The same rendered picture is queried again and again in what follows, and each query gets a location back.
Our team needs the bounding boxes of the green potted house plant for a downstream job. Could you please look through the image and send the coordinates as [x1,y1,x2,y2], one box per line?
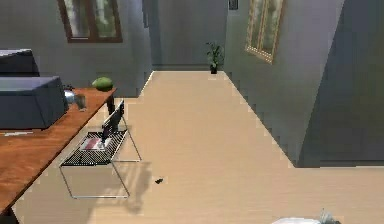
[205,41,225,75]

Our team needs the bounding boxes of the brown wooden table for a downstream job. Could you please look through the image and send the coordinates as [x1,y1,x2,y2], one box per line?
[0,87,117,224]

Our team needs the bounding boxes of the dark grey box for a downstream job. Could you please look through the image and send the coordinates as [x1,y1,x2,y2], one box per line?
[0,48,41,78]

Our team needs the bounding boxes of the black mesh metal chair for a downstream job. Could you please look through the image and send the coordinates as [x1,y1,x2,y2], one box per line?
[58,99,143,200]

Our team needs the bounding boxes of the gold framed window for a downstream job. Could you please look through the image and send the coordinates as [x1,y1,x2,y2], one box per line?
[244,0,287,65]

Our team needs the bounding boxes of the grey box appliance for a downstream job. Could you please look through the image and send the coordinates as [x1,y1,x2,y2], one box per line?
[0,75,69,130]

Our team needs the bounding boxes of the green round fruit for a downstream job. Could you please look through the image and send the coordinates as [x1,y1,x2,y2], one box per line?
[91,76,115,92]

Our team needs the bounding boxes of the flat white table item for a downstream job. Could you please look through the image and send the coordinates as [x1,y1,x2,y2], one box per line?
[3,131,34,137]

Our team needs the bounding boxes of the brown framed window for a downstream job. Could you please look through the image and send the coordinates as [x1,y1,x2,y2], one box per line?
[56,0,124,44]

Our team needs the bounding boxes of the red and white book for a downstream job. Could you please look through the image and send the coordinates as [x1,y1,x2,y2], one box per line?
[79,137,112,152]

